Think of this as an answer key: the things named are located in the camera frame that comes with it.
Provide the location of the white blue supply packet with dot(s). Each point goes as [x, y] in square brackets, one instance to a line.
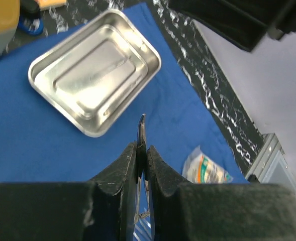
[200, 169]

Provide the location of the steel instrument tray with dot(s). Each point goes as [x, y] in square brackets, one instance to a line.
[93, 75]

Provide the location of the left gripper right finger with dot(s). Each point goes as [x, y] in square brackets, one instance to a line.
[181, 210]

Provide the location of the small orange spiral notebook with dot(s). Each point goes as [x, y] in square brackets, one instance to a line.
[47, 4]

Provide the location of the blue surgical cloth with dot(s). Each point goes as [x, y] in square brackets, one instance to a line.
[38, 145]

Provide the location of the blue black clip tool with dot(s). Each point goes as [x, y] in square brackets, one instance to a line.
[30, 20]

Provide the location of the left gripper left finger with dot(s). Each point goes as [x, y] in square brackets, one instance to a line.
[101, 208]

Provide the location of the round three-drawer storage box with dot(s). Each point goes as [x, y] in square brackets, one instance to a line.
[9, 17]

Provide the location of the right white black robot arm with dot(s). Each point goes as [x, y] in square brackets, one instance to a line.
[242, 22]

